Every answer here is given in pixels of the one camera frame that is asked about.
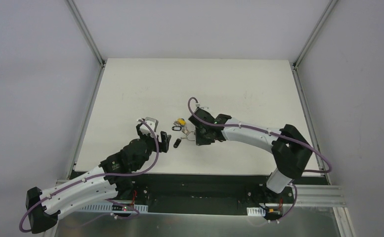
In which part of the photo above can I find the key with black tag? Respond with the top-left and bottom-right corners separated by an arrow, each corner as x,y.
173,138 -> 182,149

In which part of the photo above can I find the silver keyring with keys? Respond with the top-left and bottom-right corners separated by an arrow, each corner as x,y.
171,120 -> 196,142

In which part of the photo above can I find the key with yellow tag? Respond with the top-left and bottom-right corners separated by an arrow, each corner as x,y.
174,118 -> 186,127

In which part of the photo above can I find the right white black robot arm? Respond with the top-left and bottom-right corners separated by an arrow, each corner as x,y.
189,108 -> 313,202

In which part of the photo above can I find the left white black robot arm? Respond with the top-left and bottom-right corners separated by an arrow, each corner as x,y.
19,120 -> 171,234

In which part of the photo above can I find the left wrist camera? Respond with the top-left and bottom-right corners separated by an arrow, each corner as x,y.
136,117 -> 159,135

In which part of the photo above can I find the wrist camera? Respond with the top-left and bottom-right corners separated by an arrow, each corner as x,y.
136,117 -> 159,135
195,102 -> 210,112

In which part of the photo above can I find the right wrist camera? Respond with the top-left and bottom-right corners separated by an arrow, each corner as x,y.
195,102 -> 210,112

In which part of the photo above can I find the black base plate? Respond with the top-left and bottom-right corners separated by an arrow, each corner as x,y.
67,171 -> 330,217

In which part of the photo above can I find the left white cable duct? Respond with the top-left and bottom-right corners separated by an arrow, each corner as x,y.
78,201 -> 148,213

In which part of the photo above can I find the white cable duct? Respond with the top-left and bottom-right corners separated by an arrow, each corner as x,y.
247,207 -> 266,217
78,201 -> 148,213

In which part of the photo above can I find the right white cable duct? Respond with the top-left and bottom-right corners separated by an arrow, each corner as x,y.
247,207 -> 266,217

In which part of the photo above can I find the left aluminium frame post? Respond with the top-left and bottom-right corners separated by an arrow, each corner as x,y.
65,0 -> 106,68

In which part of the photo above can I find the aluminium frame post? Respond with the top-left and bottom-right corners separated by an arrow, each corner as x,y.
65,0 -> 106,68
293,0 -> 340,70

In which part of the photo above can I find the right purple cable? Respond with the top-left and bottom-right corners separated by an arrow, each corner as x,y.
187,96 -> 333,226

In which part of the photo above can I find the purple cable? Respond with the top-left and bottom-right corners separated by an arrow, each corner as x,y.
187,96 -> 333,226
19,119 -> 160,234

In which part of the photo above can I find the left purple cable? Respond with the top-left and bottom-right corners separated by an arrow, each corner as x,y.
19,119 -> 160,234

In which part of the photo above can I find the right aluminium frame post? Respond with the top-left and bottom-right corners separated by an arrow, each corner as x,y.
293,0 -> 340,70

